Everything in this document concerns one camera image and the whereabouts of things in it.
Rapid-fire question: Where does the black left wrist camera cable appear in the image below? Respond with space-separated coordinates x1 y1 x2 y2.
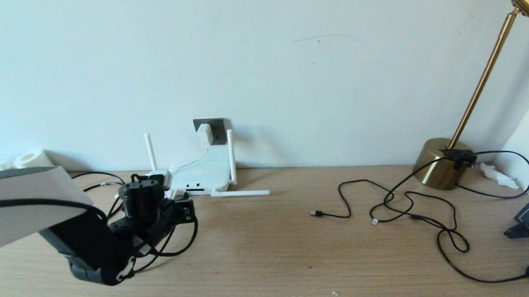
0 170 200 263

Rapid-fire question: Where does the black lamp cord switch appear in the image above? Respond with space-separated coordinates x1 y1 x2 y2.
443 148 478 171

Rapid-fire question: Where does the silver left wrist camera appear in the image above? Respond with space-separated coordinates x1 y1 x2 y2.
146 169 172 191

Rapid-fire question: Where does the black ethernet cable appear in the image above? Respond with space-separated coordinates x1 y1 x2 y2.
71 169 193 275

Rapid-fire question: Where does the white paper roll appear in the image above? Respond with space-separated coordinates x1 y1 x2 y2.
14 149 55 170

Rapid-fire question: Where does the grey wall socket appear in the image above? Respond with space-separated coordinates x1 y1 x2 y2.
193 118 226 146

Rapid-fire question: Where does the thin black USB cable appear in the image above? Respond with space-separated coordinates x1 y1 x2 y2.
310 176 471 258

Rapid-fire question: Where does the white power adapter with cord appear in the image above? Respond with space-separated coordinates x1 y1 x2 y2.
168 147 212 200

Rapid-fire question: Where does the brass desk lamp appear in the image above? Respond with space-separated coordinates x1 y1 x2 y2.
408 0 529 192

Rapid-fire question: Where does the white router with antennas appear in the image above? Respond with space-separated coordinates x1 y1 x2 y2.
144 128 271 200

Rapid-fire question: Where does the black cable with white tip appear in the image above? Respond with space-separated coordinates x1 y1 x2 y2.
368 157 452 226

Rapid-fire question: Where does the crumpled white tissue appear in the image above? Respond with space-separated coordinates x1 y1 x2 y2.
480 162 519 191

